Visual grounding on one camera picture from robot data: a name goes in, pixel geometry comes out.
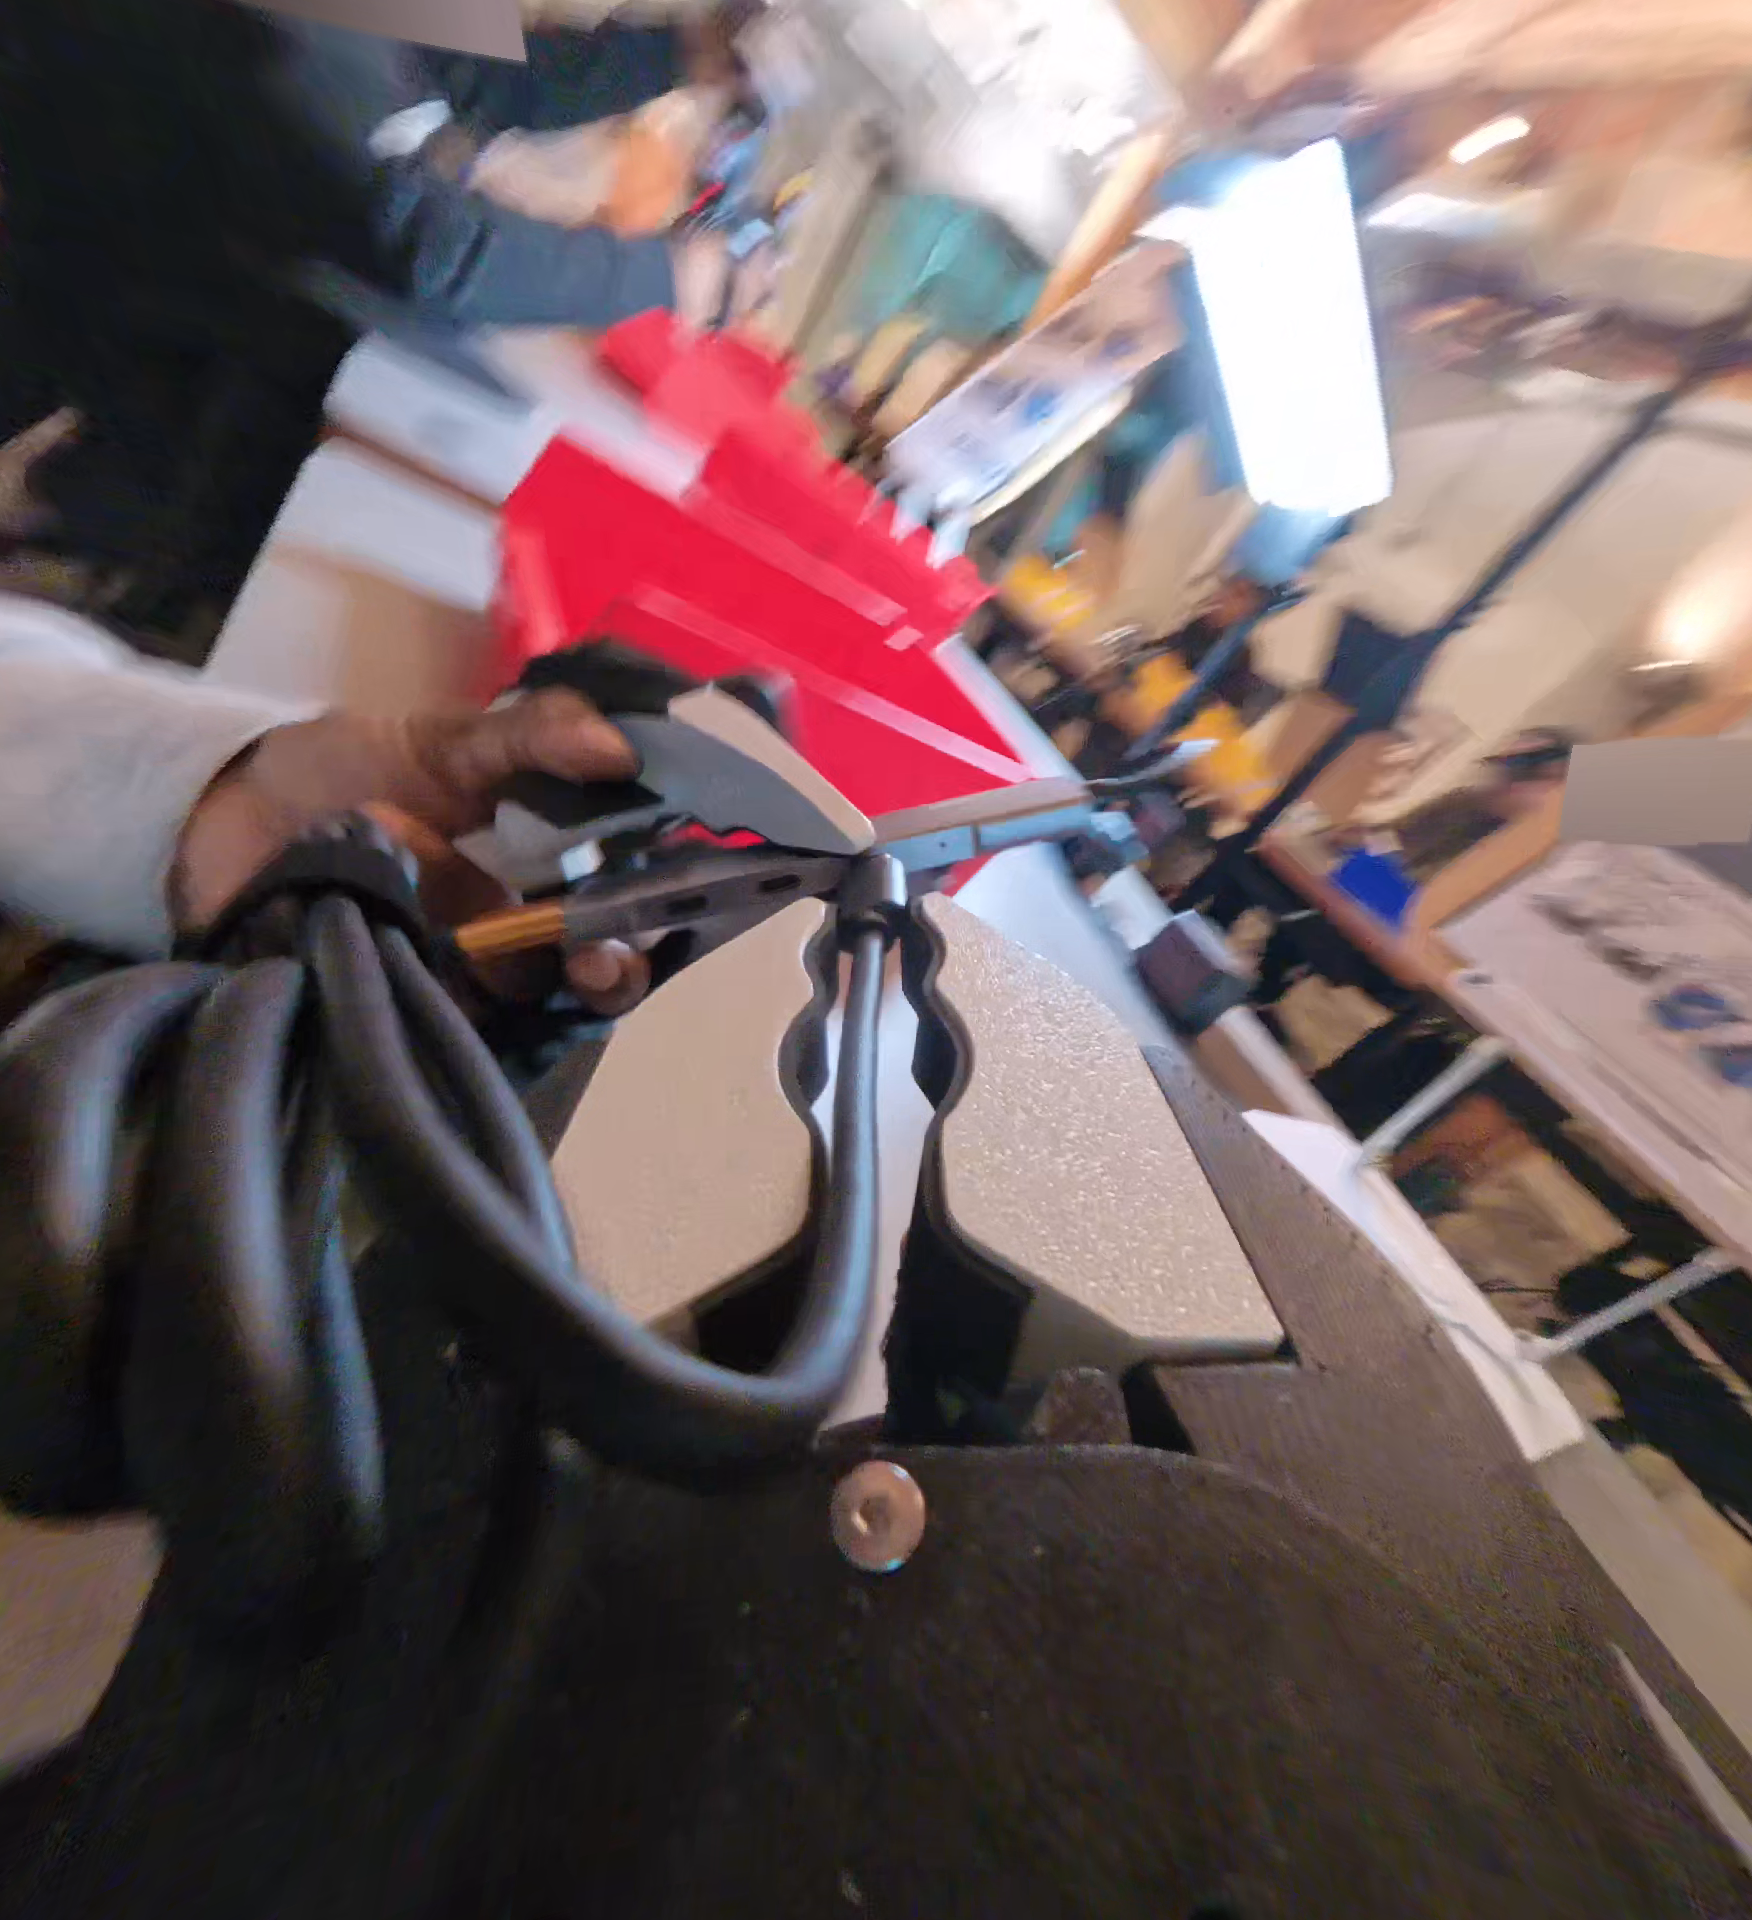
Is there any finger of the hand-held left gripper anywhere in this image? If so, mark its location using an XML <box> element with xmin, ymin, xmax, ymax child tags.
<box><xmin>453</xmin><ymin>793</ymin><xmax>675</xmax><ymax>901</ymax></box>
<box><xmin>608</xmin><ymin>681</ymin><xmax>882</xmax><ymax>863</ymax></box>

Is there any black usb-c cable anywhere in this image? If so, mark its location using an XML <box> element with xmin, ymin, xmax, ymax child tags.
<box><xmin>0</xmin><ymin>848</ymin><xmax>911</xmax><ymax>1571</ymax></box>

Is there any red plastic bin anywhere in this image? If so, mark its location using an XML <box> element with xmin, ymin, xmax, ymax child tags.
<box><xmin>491</xmin><ymin>433</ymin><xmax>1042</xmax><ymax>898</ymax></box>
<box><xmin>594</xmin><ymin>308</ymin><xmax>998</xmax><ymax>622</ymax></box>

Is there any person's left forearm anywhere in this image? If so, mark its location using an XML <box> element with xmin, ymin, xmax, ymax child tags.
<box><xmin>0</xmin><ymin>564</ymin><xmax>325</xmax><ymax>962</ymax></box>

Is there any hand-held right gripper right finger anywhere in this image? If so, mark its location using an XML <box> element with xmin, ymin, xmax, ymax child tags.
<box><xmin>888</xmin><ymin>894</ymin><xmax>1288</xmax><ymax>1434</ymax></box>

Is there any row of yellow bins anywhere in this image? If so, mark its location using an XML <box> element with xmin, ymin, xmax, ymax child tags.
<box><xmin>995</xmin><ymin>545</ymin><xmax>1255</xmax><ymax>767</ymax></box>

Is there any grey usb hub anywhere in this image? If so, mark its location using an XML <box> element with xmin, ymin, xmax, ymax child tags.
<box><xmin>561</xmin><ymin>780</ymin><xmax>1117</xmax><ymax>952</ymax></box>

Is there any person's left hand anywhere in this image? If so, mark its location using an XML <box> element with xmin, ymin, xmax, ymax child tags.
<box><xmin>163</xmin><ymin>690</ymin><xmax>659</xmax><ymax>1020</ymax></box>

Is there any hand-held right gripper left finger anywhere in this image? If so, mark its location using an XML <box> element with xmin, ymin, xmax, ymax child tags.
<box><xmin>545</xmin><ymin>898</ymin><xmax>838</xmax><ymax>1336</ymax></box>

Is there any bright light panel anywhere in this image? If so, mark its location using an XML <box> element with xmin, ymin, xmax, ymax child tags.
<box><xmin>1137</xmin><ymin>140</ymin><xmax>1394</xmax><ymax>518</ymax></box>

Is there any small grey box device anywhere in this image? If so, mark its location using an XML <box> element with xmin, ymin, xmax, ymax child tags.
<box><xmin>1135</xmin><ymin>907</ymin><xmax>1258</xmax><ymax>1040</ymax></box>

